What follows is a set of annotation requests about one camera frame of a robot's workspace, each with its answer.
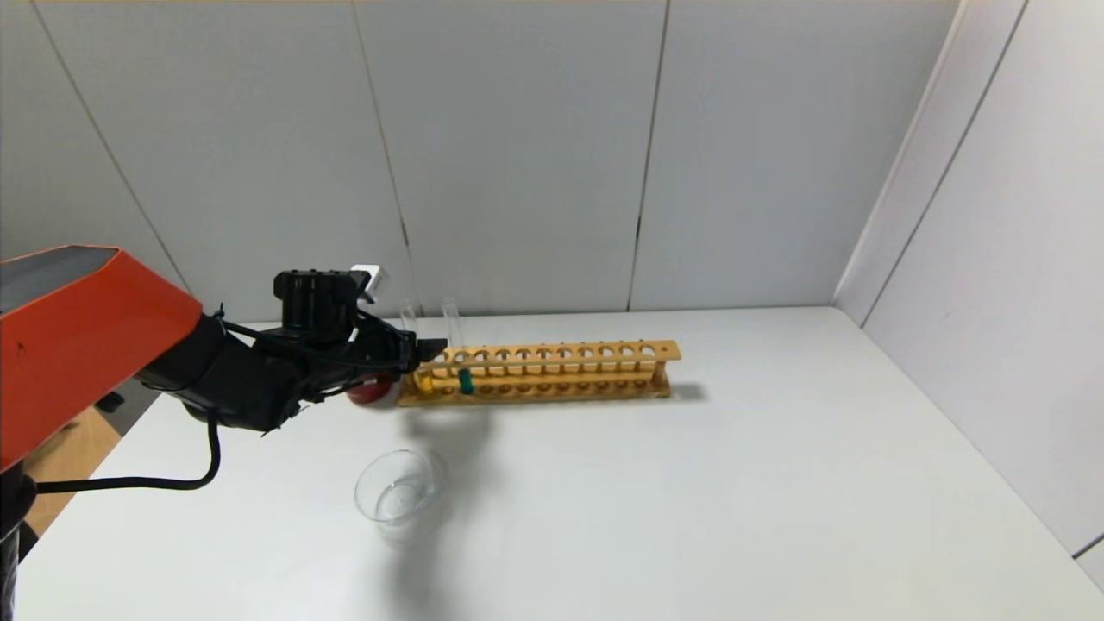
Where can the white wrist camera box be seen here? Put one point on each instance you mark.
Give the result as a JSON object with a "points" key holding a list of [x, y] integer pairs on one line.
{"points": [[371, 278]]}

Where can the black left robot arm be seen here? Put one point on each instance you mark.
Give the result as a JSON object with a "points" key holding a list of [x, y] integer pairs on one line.
{"points": [[86, 345]]}

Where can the red plastic cup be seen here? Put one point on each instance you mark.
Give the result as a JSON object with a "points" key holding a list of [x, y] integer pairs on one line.
{"points": [[371, 392]]}

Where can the wooden test tube rack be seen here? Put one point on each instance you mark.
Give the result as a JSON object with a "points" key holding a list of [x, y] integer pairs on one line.
{"points": [[561, 375]]}

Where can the blue pigment test tube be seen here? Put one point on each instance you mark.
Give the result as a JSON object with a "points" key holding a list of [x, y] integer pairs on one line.
{"points": [[465, 379]]}

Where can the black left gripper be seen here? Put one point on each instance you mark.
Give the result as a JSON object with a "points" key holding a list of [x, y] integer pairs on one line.
{"points": [[409, 353]]}

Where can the clear glass beaker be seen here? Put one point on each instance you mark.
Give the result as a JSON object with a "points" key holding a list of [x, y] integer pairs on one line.
{"points": [[398, 492]]}

